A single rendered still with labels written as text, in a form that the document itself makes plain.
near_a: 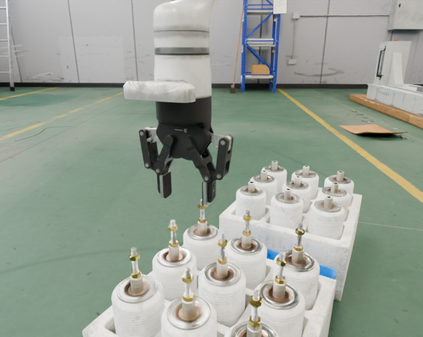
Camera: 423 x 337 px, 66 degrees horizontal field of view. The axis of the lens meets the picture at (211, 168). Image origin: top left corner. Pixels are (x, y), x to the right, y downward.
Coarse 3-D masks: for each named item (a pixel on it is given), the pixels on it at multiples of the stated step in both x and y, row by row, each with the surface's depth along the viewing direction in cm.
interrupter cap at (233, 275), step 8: (216, 264) 68; (232, 264) 68; (208, 272) 65; (216, 272) 66; (232, 272) 66; (240, 272) 65; (208, 280) 63; (216, 280) 63; (224, 280) 63; (232, 280) 63
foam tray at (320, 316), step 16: (272, 272) 77; (320, 288) 72; (320, 304) 67; (96, 320) 63; (112, 320) 64; (240, 320) 63; (304, 320) 65; (320, 320) 63; (96, 336) 60; (112, 336) 60; (160, 336) 60; (304, 336) 60; (320, 336) 62
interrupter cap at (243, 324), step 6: (240, 324) 53; (246, 324) 53; (264, 324) 53; (234, 330) 52; (240, 330) 52; (246, 330) 52; (264, 330) 52; (270, 330) 52; (234, 336) 51; (240, 336) 51; (246, 336) 51; (264, 336) 51; (270, 336) 51; (276, 336) 51
